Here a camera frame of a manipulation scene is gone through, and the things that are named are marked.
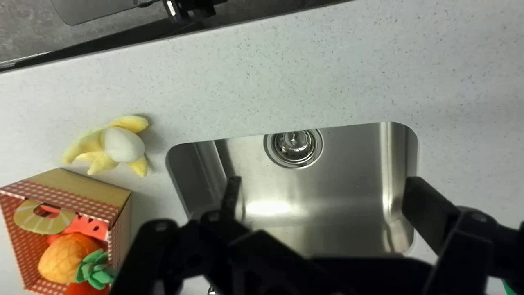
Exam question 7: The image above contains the stainless steel sink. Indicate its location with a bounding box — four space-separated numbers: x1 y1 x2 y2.
165 121 417 257

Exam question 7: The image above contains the pineapple slice plush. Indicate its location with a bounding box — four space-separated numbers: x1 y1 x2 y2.
12 200 75 236

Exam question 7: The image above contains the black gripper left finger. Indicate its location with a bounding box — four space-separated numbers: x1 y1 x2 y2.
111 177 306 295

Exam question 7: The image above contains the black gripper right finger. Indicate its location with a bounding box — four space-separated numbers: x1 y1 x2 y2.
401 177 524 295

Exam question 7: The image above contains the red patterned cardboard basket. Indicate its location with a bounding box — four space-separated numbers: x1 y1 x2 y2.
0 169 130 295

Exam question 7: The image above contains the orange pineapple plush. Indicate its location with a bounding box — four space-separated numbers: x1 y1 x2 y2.
37 233 114 290

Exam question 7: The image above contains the yellow banana plush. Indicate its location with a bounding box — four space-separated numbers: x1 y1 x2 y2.
62 115 148 177

